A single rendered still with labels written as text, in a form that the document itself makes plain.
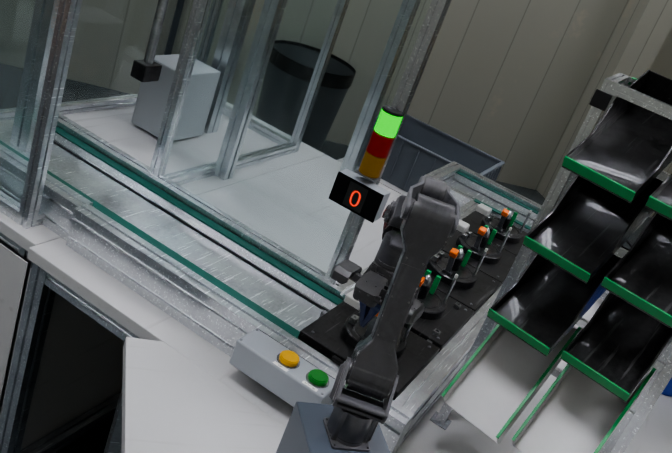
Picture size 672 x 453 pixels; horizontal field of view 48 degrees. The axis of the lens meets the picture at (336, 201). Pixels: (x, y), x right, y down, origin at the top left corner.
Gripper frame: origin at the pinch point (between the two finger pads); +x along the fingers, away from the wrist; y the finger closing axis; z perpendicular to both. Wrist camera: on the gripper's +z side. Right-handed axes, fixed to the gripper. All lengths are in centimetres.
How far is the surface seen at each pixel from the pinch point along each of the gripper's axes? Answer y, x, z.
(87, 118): -127, 23, -53
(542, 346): 31.5, -10.9, -2.4
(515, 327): 25.8, -11.1, -3.4
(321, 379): -0.6, 12.3, 10.0
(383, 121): -19.2, -29.8, -21.3
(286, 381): -6.1, 15.1, 12.7
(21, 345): -72, 50, 12
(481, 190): -20, 16, -155
